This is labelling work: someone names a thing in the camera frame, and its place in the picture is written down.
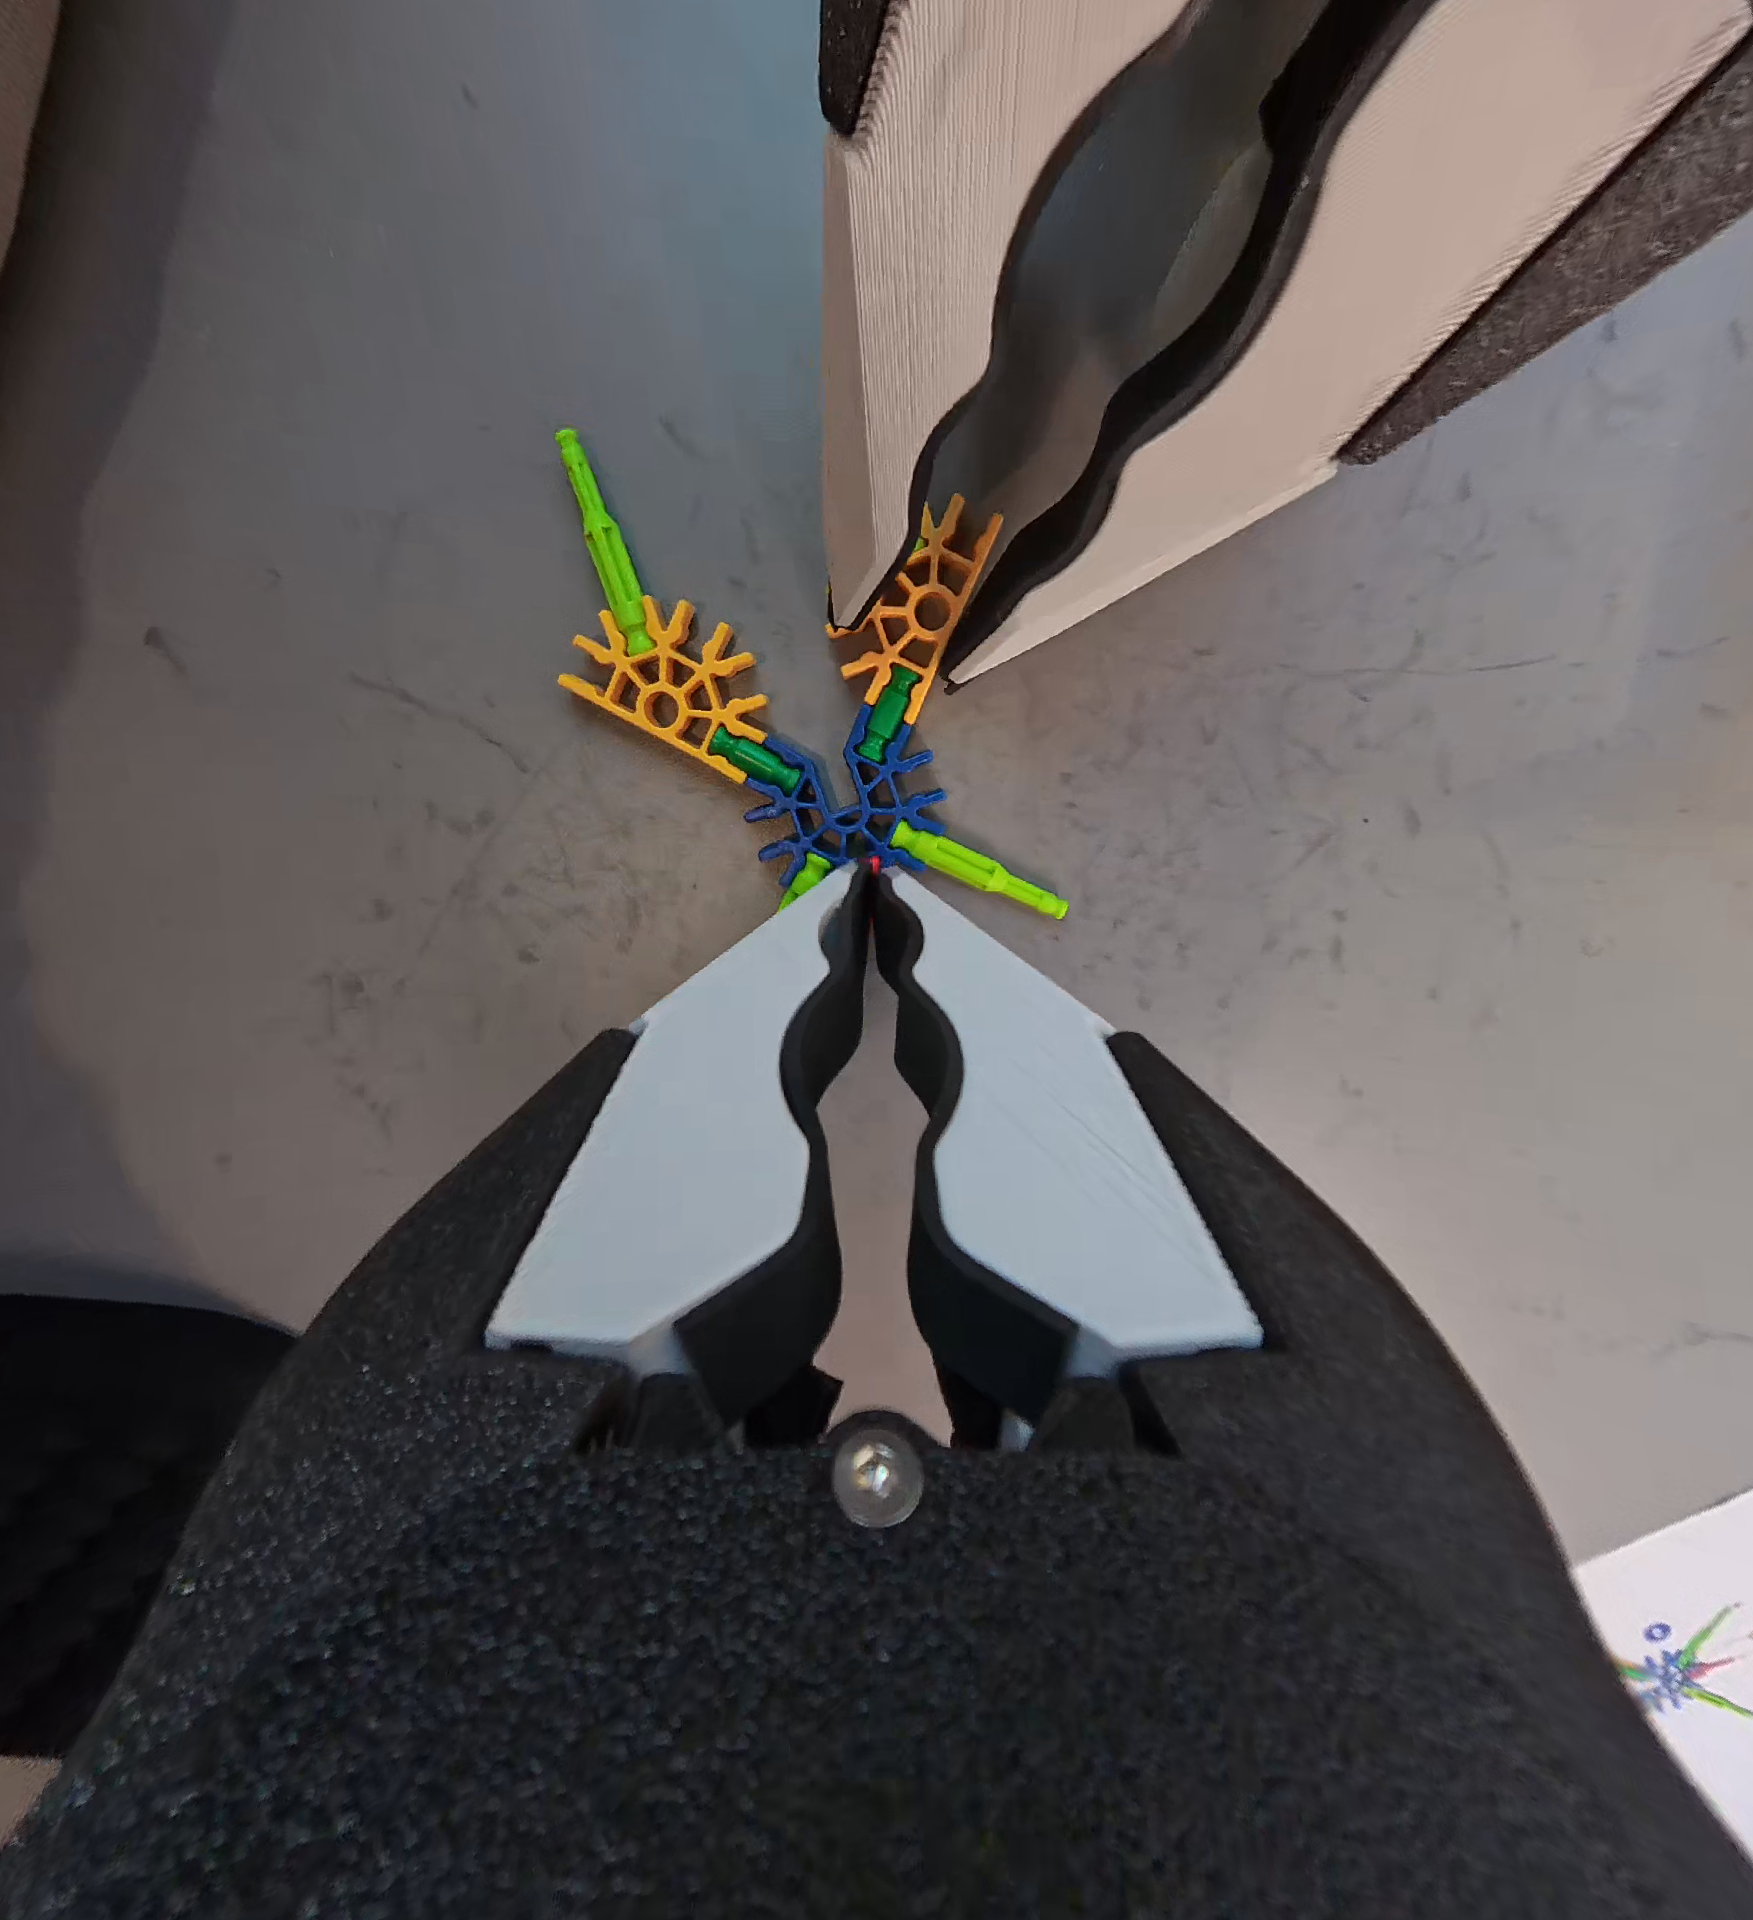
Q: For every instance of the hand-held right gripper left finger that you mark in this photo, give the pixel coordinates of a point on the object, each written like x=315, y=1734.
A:
x=667, y=1185

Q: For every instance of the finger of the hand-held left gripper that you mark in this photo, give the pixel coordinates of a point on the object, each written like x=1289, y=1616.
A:
x=921, y=224
x=1417, y=270

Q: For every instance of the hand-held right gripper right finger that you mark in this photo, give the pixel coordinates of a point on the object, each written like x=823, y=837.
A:
x=1086, y=1185

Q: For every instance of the yellow toy connector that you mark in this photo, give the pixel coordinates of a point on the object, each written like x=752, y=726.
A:
x=621, y=693
x=967, y=564

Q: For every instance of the blue toy connector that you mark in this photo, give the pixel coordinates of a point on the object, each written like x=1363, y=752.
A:
x=845, y=818

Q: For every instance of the dark green short toy rod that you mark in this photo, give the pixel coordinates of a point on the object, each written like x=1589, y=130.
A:
x=758, y=762
x=894, y=703

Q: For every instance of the grey desk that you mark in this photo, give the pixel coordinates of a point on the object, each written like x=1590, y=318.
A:
x=292, y=750

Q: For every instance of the printed instruction sheet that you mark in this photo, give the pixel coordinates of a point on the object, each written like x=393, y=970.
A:
x=1746, y=1770

